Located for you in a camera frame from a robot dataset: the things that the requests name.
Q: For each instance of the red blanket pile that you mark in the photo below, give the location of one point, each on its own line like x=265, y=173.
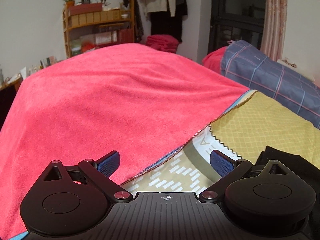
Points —
x=165, y=43

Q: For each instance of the pink red fleece blanket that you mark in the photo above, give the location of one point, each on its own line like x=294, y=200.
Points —
x=130, y=98

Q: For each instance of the hanging clothes on rack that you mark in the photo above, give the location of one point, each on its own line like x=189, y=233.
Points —
x=166, y=17

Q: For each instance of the dark window frame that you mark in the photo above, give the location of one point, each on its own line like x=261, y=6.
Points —
x=233, y=20

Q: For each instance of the yellow patterned bed cover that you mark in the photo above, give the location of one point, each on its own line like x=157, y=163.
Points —
x=243, y=131

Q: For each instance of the wooden shelf unit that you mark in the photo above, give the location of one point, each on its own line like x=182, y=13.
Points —
x=98, y=29

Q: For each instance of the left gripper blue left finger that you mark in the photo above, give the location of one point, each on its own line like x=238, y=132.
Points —
x=98, y=174

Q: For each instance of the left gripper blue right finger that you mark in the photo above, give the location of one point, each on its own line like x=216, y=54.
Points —
x=230, y=171

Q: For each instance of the black pants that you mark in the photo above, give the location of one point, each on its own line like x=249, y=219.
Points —
x=297, y=164

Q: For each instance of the pink curtain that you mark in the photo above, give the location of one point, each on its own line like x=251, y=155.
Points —
x=274, y=29

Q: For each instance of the long terracotta planter box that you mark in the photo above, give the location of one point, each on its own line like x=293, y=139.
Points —
x=85, y=8

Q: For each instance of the blue plaid folded quilt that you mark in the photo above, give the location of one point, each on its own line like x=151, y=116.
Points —
x=245, y=64

